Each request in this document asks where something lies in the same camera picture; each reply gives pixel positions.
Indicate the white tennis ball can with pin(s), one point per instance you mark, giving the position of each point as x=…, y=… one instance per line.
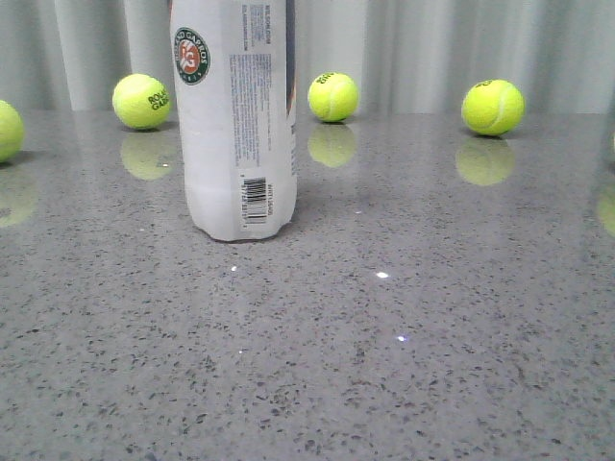
x=235, y=86

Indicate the yellow tennis ball centre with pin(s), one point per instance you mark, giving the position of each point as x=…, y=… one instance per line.
x=333, y=96

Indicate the yellow tennis ball with lettering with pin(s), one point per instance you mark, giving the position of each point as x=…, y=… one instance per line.
x=141, y=102

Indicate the yellow tennis ball right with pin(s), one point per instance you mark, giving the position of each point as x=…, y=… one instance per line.
x=493, y=107

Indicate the yellow tennis ball far left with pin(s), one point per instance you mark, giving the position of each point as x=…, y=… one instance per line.
x=11, y=131

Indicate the white pleated curtain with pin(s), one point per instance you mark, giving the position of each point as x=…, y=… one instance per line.
x=406, y=56

